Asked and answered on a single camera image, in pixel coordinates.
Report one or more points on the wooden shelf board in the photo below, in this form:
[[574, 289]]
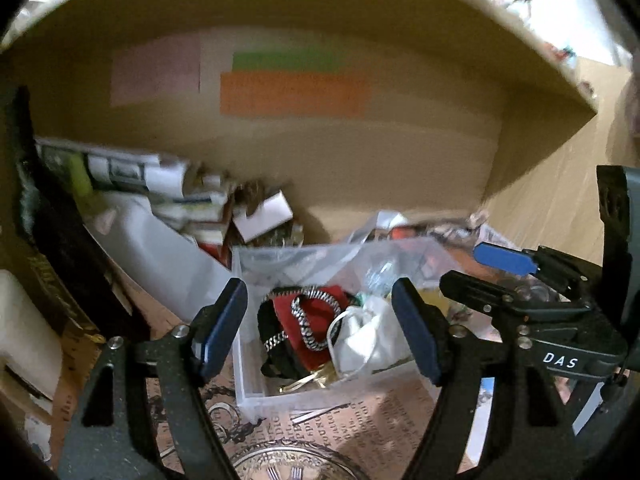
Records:
[[473, 33]]

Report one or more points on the green fabric scrunchie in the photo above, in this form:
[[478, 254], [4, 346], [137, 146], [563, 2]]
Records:
[[367, 291]]

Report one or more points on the orange sticky note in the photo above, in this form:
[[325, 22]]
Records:
[[266, 94]]

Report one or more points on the green sticky note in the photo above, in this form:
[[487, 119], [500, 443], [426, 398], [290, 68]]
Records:
[[295, 60]]

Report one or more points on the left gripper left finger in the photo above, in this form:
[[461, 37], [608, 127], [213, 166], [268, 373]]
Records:
[[111, 434]]

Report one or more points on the white plastic sheet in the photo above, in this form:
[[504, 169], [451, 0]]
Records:
[[173, 270]]

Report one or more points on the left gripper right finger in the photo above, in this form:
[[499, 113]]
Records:
[[456, 361]]

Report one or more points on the dark wine bottle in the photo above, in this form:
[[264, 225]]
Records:
[[70, 267]]

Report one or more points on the stack of newspapers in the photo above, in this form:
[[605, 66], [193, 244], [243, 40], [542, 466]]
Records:
[[190, 199]]

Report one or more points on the white drawstring pouch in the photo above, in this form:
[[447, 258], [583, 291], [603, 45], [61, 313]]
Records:
[[366, 339]]

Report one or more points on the clear plastic storage box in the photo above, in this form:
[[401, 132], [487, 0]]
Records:
[[260, 396]]

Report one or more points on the pink sticky note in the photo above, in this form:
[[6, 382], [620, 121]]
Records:
[[161, 67]]

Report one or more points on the small white box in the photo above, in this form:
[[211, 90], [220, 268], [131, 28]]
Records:
[[270, 214]]

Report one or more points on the red fabric pouch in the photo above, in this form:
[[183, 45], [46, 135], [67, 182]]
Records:
[[305, 314]]

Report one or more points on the vintage print table mat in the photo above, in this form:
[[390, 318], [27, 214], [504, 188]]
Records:
[[339, 445]]

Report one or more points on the black pouch with chain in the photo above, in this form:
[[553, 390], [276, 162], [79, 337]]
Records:
[[280, 361]]

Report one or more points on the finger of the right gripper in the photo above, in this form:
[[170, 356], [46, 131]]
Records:
[[510, 257], [477, 294]]

